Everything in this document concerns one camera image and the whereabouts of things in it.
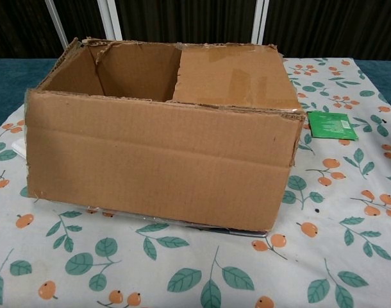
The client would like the teal table cover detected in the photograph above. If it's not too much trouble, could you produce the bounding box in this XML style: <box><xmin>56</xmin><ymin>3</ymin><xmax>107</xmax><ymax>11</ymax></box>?
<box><xmin>0</xmin><ymin>57</ymin><xmax>391</xmax><ymax>135</ymax></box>

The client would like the floral leaf print tablecloth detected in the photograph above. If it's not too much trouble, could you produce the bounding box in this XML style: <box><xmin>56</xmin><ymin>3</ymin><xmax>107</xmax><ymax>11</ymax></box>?
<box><xmin>0</xmin><ymin>57</ymin><xmax>391</xmax><ymax>308</ymax></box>

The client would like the red ink pad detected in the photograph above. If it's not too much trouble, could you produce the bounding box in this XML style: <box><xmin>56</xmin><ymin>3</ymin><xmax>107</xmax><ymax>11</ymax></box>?
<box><xmin>185</xmin><ymin>223</ymin><xmax>269</xmax><ymax>238</ymax></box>

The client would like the green foil sachet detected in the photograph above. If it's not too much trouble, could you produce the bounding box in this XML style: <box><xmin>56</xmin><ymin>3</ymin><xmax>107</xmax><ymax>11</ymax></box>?
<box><xmin>308</xmin><ymin>110</ymin><xmax>360</xmax><ymax>141</ymax></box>

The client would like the white aluminium frame post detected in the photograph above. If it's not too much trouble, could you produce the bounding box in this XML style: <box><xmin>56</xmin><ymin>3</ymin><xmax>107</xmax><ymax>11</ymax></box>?
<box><xmin>44</xmin><ymin>0</ymin><xmax>73</xmax><ymax>58</ymax></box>
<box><xmin>97</xmin><ymin>0</ymin><xmax>126</xmax><ymax>41</ymax></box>
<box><xmin>252</xmin><ymin>0</ymin><xmax>270</xmax><ymax>46</ymax></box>

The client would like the brown cardboard shipping box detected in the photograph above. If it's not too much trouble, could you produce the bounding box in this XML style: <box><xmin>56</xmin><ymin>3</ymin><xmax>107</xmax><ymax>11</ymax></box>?
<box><xmin>24</xmin><ymin>37</ymin><xmax>307</xmax><ymax>232</ymax></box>

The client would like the white plastic case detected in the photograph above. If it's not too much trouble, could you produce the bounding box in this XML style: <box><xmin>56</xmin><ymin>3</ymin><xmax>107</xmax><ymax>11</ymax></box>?
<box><xmin>11</xmin><ymin>139</ymin><xmax>28</xmax><ymax>160</ymax></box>

